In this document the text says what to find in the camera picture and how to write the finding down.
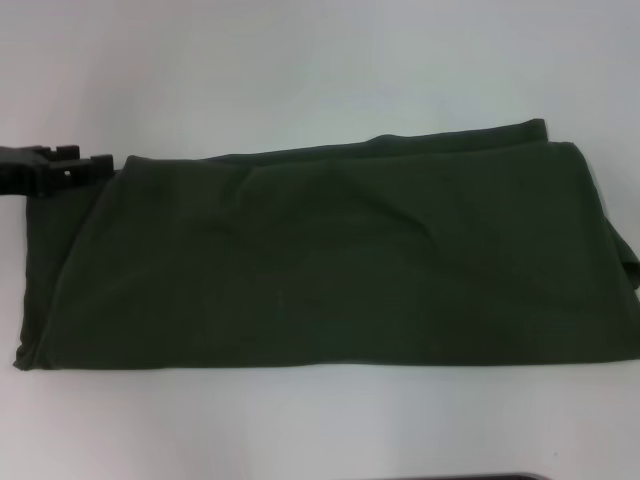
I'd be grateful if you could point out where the dark rounded panel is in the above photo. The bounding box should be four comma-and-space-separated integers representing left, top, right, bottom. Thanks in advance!
452, 472, 549, 480

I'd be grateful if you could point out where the dark green FREE t-shirt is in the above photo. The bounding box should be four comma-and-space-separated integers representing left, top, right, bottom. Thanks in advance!
12, 117, 640, 374

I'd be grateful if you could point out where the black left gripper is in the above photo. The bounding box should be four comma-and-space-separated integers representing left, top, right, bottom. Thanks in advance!
0, 143, 116, 201

